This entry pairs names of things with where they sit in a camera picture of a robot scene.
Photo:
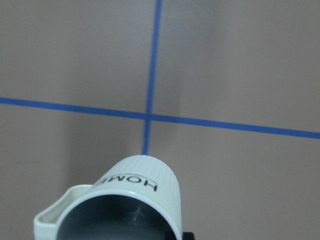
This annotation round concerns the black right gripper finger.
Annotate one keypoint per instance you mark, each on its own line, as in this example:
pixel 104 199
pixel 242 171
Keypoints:
pixel 188 236

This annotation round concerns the white mug grey interior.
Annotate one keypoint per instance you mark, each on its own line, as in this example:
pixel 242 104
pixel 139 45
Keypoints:
pixel 137 199

